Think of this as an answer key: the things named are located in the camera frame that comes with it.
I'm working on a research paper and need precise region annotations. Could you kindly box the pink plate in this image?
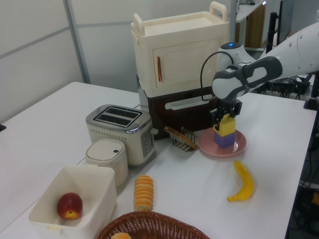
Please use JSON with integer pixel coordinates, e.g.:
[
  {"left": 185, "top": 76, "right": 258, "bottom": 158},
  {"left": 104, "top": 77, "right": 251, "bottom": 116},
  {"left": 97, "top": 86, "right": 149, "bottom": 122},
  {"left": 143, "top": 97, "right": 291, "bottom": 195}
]
[{"left": 197, "top": 128, "right": 247, "bottom": 158}]

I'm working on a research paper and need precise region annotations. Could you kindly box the yellow banana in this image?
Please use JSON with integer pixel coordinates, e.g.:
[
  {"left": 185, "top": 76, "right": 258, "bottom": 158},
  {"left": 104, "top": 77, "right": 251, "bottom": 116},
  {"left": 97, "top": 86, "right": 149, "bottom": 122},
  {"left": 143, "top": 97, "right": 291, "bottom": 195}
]
[{"left": 226, "top": 160, "right": 255, "bottom": 203}]

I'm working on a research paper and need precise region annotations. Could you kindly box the black vertical pole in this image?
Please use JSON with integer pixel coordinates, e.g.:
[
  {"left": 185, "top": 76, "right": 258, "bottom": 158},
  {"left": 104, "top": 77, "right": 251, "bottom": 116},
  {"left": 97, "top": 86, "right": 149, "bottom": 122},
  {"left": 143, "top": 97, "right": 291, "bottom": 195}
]
[{"left": 266, "top": 0, "right": 284, "bottom": 53}]

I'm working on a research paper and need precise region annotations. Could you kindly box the black clamp stand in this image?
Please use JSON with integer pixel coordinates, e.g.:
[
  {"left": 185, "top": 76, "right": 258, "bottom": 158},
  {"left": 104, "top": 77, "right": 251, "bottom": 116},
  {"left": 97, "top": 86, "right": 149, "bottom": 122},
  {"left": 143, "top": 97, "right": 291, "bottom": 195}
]
[{"left": 303, "top": 71, "right": 319, "bottom": 111}]

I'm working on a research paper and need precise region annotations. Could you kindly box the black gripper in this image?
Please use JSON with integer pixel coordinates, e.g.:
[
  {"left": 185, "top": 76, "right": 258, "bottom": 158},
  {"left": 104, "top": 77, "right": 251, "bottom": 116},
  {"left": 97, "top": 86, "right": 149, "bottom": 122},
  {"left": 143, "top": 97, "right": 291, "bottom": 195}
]
[{"left": 209, "top": 99, "right": 243, "bottom": 131}]

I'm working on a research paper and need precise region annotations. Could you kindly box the purple cube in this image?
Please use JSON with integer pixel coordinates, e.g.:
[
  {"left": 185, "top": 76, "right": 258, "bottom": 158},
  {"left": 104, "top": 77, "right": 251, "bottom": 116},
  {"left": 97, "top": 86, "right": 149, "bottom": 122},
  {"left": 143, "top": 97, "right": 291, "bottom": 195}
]
[{"left": 213, "top": 131, "right": 236, "bottom": 149}]

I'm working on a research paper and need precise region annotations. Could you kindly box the black electronics with cables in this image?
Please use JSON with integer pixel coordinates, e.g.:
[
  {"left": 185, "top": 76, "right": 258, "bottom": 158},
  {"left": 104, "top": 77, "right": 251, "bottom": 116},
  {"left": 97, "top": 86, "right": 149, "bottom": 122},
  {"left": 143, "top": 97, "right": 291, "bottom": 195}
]
[{"left": 251, "top": 73, "right": 314, "bottom": 100}]

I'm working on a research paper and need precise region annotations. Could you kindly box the red apple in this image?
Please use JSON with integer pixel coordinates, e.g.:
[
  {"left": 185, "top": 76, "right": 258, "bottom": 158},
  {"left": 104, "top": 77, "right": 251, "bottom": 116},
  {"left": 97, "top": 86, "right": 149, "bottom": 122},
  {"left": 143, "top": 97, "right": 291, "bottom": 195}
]
[{"left": 57, "top": 192, "right": 83, "bottom": 221}]

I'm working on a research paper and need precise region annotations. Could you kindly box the cream and silver toaster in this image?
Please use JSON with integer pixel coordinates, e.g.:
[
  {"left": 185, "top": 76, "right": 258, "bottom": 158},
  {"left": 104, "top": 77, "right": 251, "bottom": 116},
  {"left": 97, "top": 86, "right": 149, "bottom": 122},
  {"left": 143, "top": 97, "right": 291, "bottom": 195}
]
[{"left": 85, "top": 104, "right": 159, "bottom": 167}]

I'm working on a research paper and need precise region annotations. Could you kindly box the white plastic box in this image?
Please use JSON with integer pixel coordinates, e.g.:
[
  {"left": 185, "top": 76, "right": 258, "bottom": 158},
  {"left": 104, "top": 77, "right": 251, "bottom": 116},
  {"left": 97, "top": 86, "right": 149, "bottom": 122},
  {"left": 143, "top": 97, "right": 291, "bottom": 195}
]
[{"left": 28, "top": 165, "right": 118, "bottom": 237}]

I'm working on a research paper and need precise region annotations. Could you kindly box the cream toy cabinet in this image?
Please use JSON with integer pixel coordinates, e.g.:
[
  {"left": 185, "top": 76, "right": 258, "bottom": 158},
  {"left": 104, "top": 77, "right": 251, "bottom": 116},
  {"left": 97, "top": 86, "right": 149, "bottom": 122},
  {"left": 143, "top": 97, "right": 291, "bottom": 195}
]
[{"left": 130, "top": 1, "right": 230, "bottom": 98}]

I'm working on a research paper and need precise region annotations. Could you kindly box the yellow cube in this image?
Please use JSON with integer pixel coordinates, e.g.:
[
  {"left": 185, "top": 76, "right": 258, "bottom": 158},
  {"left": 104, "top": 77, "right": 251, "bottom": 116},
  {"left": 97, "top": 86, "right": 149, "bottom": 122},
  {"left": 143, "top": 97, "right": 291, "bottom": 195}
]
[{"left": 213, "top": 114, "right": 237, "bottom": 138}]

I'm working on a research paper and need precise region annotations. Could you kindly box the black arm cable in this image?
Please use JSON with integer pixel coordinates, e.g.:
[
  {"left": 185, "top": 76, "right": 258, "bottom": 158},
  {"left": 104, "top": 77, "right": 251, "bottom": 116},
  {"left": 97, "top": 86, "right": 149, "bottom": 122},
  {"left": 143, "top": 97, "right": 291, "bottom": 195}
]
[{"left": 199, "top": 51, "right": 235, "bottom": 102}]

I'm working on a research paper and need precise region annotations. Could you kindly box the wooden background desk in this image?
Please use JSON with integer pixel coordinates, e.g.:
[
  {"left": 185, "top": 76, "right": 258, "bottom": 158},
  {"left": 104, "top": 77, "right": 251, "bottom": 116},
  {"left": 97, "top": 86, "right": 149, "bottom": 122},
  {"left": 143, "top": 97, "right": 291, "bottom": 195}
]
[{"left": 235, "top": 0, "right": 267, "bottom": 49}]

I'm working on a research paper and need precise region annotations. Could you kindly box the small white lidded bin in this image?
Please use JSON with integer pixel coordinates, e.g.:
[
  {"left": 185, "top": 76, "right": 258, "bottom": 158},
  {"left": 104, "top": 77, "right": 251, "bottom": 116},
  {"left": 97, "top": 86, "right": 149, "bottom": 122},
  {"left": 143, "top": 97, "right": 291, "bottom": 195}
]
[{"left": 85, "top": 138, "right": 129, "bottom": 188}]

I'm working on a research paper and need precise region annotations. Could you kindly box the brown wicker basket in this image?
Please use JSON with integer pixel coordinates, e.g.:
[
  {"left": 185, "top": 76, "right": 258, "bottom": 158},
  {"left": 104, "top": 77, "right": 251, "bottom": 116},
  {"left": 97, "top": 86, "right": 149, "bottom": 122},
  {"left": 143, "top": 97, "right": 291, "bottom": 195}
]
[{"left": 96, "top": 211, "right": 210, "bottom": 239}]

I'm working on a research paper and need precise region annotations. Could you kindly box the orange bread roll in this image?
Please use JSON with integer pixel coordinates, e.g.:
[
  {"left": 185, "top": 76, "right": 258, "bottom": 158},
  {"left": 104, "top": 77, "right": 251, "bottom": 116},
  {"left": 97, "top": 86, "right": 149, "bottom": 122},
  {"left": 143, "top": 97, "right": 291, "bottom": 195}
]
[{"left": 110, "top": 232, "right": 132, "bottom": 239}]

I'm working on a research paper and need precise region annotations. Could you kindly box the metal toast rack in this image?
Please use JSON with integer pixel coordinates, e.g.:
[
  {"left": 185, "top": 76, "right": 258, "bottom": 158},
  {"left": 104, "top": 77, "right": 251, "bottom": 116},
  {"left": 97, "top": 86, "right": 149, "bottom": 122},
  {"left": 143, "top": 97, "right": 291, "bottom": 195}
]
[{"left": 170, "top": 126, "right": 197, "bottom": 152}]

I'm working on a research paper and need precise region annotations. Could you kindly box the dark brown drawer unit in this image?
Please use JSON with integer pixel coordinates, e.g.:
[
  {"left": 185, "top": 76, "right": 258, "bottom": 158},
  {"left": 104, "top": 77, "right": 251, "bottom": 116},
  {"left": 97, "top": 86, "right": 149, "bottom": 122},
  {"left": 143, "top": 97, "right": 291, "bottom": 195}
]
[{"left": 136, "top": 74, "right": 229, "bottom": 141}]

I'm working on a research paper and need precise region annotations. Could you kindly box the sliced orange bread loaf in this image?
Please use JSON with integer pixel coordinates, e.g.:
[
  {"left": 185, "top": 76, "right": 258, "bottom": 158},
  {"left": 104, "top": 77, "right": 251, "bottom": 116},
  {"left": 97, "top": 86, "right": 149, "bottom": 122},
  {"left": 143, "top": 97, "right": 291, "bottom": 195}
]
[{"left": 134, "top": 175, "right": 155, "bottom": 212}]

